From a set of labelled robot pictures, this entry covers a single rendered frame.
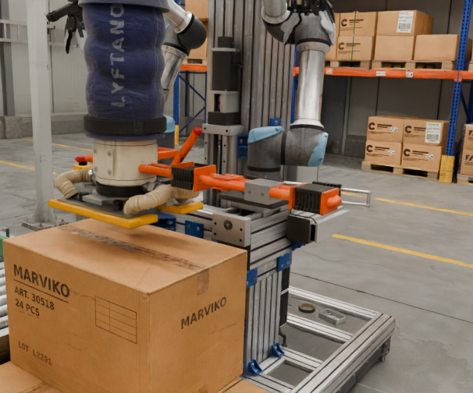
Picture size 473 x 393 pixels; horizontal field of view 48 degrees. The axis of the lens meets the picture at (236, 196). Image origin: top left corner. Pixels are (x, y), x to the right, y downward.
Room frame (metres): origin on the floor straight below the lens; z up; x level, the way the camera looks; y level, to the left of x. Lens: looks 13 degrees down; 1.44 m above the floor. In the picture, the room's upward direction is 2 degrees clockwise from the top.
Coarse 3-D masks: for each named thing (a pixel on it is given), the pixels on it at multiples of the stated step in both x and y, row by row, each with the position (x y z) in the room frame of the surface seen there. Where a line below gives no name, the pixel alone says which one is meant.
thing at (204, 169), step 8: (176, 168) 1.30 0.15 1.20; (184, 168) 1.29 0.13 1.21; (192, 168) 1.34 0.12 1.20; (200, 168) 1.29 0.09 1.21; (208, 168) 1.32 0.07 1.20; (176, 176) 1.31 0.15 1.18; (184, 176) 1.30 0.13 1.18; (192, 176) 1.28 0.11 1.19; (176, 184) 1.30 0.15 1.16; (184, 184) 1.29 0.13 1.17; (192, 184) 1.28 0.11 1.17; (200, 184) 1.29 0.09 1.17
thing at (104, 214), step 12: (84, 192) 1.44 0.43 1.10; (48, 204) 1.46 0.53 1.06; (60, 204) 1.42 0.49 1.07; (72, 204) 1.42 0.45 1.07; (84, 204) 1.40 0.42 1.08; (96, 204) 1.41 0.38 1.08; (108, 204) 1.41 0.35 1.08; (120, 204) 1.35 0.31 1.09; (84, 216) 1.37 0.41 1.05; (96, 216) 1.34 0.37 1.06; (108, 216) 1.31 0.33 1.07; (120, 216) 1.31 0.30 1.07; (132, 216) 1.30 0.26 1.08; (144, 216) 1.32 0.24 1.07; (156, 216) 1.34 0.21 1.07
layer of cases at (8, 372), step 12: (0, 372) 1.42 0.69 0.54; (12, 372) 1.42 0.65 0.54; (24, 372) 1.42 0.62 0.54; (0, 384) 1.35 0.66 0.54; (12, 384) 1.35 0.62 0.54; (24, 384) 1.36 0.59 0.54; (36, 384) 1.36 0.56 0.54; (48, 384) 1.36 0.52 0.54; (228, 384) 1.39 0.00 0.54; (240, 384) 1.40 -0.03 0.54; (252, 384) 1.40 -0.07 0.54
